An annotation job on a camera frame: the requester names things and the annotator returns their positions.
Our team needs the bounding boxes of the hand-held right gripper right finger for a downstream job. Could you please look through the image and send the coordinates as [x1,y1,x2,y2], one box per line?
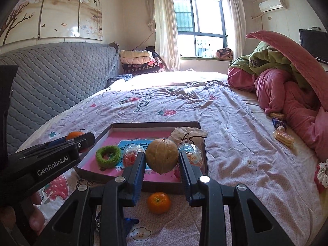
[178,151,293,246]

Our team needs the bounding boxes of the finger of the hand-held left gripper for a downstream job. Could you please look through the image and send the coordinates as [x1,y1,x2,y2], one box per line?
[24,136,77,156]
[75,132,95,152]

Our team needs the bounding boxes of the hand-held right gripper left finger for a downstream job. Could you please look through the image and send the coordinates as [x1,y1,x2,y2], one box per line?
[33,152,146,246]

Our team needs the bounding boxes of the orange tangerine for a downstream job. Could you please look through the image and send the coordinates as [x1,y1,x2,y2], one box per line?
[147,192,171,215]
[66,131,85,141]

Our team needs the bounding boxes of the green fuzzy hair scrunchie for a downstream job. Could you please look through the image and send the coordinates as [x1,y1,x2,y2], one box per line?
[96,146,121,170]

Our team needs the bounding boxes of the shallow brown cardboard box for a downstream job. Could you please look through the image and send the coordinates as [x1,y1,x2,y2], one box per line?
[74,122,209,195]

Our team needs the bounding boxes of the clear packet of red candy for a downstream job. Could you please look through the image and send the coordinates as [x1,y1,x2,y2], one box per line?
[122,144,146,168]

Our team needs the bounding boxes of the clear packet of blue candy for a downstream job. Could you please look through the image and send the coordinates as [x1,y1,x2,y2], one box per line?
[178,143,203,168]

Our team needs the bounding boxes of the tan round melon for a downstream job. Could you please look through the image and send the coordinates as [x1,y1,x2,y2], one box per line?
[145,138,179,174]

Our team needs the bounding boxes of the beige mesh drawstring pouch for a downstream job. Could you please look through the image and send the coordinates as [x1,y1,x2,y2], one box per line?
[170,127,208,146]

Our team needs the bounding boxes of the person's left hand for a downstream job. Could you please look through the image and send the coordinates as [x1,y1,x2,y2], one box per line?
[0,192,49,239]

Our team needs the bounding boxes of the pink book with blue label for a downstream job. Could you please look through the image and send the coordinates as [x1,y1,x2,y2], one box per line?
[82,131,205,185]

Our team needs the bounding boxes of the grey quilted headboard cover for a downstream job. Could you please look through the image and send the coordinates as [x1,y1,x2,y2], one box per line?
[0,42,126,157]

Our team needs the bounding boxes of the grey fuzzy cloth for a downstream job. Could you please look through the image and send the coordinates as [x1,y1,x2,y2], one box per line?
[108,74,133,85]

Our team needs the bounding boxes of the folded dark patterned blanket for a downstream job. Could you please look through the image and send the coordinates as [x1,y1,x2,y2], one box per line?
[122,59,167,76]

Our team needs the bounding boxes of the folded cream blanket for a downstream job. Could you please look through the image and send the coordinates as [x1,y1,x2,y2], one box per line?
[120,50,154,64]

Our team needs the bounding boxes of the long yellow biscuit packet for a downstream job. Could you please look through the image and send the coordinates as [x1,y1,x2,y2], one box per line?
[272,126,295,148]

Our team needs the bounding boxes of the patterned window cushion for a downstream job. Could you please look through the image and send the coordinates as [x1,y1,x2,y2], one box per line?
[215,47,234,59]

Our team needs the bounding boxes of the cream curtain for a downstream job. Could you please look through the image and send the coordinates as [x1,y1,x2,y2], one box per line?
[227,0,248,57]
[147,0,181,72]

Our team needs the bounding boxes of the pile of pink fleece clothes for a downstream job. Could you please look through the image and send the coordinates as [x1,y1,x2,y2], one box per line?
[228,67,328,159]

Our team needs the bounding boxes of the pink white frilly scrunchie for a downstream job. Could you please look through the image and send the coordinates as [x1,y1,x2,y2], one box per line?
[314,159,328,193]

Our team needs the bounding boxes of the green fleece garment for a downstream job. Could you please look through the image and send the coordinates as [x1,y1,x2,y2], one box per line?
[228,41,314,90]

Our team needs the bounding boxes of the dark framed window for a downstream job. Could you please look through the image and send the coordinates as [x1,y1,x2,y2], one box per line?
[173,0,230,58]

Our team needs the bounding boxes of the long pink quilted blanket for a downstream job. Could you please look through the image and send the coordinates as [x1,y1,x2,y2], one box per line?
[246,30,328,108]

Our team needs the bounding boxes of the black flat television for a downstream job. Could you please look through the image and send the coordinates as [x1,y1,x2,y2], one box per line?
[299,29,328,64]

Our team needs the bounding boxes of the floral wall art panels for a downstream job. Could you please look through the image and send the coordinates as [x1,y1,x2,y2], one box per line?
[0,0,103,47]

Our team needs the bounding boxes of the white wall air conditioner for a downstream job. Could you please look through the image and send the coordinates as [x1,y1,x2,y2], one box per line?
[257,0,287,13]

